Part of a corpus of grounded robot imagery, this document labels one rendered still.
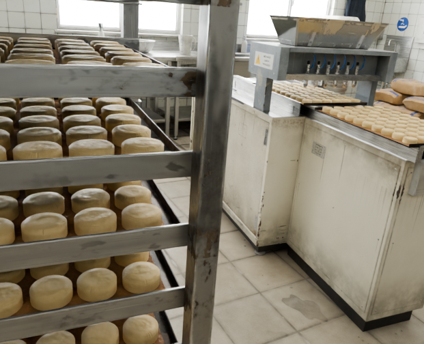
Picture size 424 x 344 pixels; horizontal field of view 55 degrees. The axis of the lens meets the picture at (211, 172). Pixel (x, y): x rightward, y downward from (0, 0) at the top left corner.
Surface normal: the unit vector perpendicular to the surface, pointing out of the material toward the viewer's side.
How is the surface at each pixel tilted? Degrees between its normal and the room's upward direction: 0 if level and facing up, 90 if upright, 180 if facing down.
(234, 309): 0
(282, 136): 90
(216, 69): 90
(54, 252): 90
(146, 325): 0
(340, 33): 115
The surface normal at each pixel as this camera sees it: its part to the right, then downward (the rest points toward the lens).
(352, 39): 0.29, 0.72
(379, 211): -0.93, 0.07
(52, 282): 0.07, -0.93
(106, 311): 0.37, 0.36
